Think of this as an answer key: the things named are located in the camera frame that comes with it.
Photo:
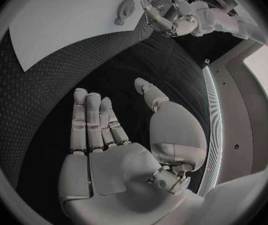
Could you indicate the grey gear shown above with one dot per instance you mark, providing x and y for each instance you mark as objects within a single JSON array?
[{"x": 125, "y": 9}]

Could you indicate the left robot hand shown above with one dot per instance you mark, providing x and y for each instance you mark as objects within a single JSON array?
[{"x": 169, "y": 22}]

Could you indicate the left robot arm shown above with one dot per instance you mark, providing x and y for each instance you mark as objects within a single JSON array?
[{"x": 220, "y": 20}]

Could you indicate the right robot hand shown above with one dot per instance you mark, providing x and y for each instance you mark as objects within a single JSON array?
[{"x": 124, "y": 172}]

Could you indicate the small grey peg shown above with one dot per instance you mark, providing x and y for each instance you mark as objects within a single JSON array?
[{"x": 119, "y": 22}]

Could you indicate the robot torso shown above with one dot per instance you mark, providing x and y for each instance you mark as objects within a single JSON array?
[{"x": 239, "y": 116}]

